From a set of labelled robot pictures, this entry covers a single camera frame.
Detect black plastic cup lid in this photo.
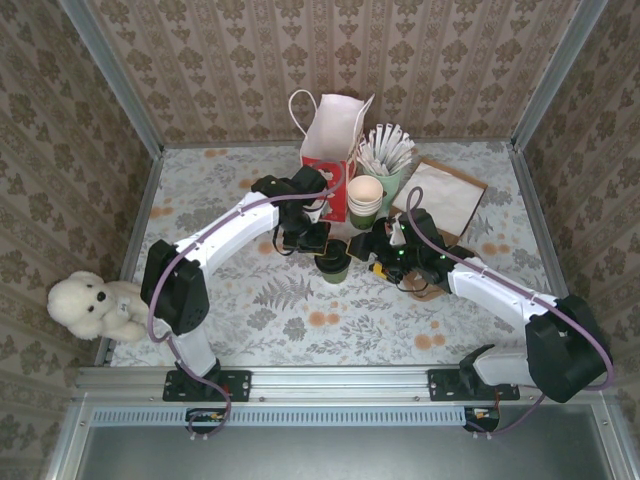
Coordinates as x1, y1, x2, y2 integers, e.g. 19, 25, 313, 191
313, 238, 350, 267

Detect green paper coffee cup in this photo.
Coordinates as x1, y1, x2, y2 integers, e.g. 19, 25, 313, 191
319, 258, 351, 286

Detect brown pulp cup carrier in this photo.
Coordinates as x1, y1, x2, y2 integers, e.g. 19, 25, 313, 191
399, 269, 451, 301

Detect red white paper gift bag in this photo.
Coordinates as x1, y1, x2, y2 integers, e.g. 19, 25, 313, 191
288, 89, 376, 224

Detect floral tablecloth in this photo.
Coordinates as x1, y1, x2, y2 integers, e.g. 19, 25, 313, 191
108, 141, 576, 369

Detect stack of paper cups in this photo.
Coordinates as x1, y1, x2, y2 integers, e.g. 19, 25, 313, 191
347, 175, 385, 231

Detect white napkin stack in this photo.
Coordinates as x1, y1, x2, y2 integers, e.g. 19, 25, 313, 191
394, 162, 484, 236

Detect mint green holder cup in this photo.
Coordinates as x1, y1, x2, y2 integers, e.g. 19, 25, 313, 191
362, 167, 402, 209

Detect bundle of white wrapped stirrers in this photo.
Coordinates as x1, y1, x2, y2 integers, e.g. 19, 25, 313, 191
357, 122, 417, 176

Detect grey metal sheet panel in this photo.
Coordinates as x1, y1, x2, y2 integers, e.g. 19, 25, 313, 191
44, 399, 640, 480

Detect white teddy bear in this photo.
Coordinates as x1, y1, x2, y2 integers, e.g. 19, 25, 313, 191
47, 271, 154, 342

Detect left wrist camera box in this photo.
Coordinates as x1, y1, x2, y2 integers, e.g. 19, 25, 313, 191
307, 197, 331, 224

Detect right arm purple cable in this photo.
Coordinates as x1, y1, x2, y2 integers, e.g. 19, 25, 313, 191
407, 187, 616, 439

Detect long aluminium mounting rail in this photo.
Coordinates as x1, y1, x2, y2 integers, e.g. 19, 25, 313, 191
74, 364, 616, 401

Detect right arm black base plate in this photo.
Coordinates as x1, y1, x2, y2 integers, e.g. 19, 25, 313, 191
428, 369, 521, 402

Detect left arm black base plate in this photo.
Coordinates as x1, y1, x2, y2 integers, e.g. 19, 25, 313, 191
163, 369, 252, 402

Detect grey slotted cable duct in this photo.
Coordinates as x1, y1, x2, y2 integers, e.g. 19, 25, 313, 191
92, 405, 469, 427

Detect aluminium frame post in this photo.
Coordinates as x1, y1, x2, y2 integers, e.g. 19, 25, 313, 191
510, 0, 610, 154
56, 0, 167, 159

